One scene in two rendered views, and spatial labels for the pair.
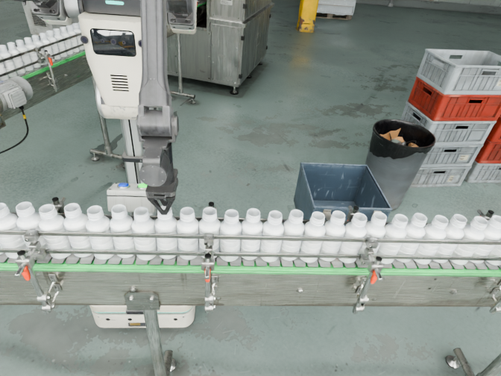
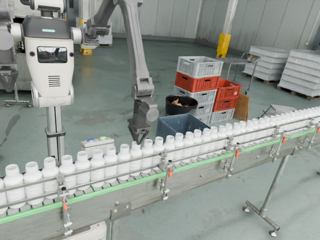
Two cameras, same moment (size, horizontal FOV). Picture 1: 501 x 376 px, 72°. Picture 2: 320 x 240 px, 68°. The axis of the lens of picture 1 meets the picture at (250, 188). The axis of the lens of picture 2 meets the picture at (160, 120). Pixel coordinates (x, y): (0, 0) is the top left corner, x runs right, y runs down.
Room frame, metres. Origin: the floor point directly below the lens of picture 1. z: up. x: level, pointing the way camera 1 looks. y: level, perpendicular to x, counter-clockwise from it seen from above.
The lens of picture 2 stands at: (-0.15, 0.58, 1.71)
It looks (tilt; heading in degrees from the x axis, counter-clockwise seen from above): 25 degrees down; 331
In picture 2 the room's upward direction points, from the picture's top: 8 degrees clockwise
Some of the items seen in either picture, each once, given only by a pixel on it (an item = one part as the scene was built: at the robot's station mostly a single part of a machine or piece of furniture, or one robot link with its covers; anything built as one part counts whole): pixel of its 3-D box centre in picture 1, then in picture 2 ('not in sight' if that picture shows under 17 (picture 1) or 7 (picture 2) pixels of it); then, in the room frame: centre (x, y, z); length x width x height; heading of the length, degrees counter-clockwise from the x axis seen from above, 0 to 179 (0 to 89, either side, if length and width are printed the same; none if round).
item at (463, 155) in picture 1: (434, 144); (192, 106); (2.84, -1.62, 0.33); 0.61 x 0.41 x 0.22; 102
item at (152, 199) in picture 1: (163, 197); (138, 134); (0.68, 0.22, 1.21); 0.07 x 0.07 x 0.09; 6
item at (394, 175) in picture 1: (390, 167); (178, 121); (2.39, -1.11, 0.32); 0.45 x 0.45 x 0.64
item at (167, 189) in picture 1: (161, 173); (139, 118); (0.68, 0.22, 1.28); 0.10 x 0.07 x 0.07; 6
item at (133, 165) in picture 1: (141, 187); (56, 155); (1.30, 0.52, 0.74); 0.11 x 0.11 x 0.40; 6
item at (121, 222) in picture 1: (123, 231); (110, 164); (0.67, 0.34, 1.08); 0.06 x 0.06 x 0.17
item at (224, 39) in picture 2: not in sight; (222, 46); (8.48, -6.80, 0.55); 0.40 x 0.40 x 1.10; 6
